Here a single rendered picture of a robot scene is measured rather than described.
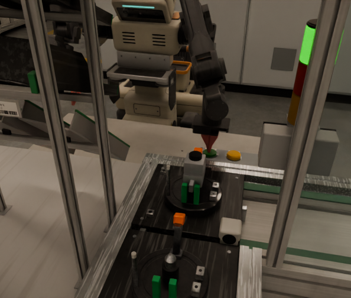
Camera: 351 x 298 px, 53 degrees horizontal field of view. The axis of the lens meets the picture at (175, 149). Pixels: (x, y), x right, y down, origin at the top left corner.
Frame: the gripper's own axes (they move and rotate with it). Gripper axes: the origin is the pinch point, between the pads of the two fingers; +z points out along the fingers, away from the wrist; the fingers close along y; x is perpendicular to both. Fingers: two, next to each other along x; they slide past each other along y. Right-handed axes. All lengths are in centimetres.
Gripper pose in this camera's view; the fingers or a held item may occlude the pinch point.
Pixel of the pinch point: (209, 149)
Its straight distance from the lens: 103.4
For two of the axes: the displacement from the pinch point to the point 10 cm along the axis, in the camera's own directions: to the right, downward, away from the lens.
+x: 2.1, -5.1, 8.3
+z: -0.2, 8.5, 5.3
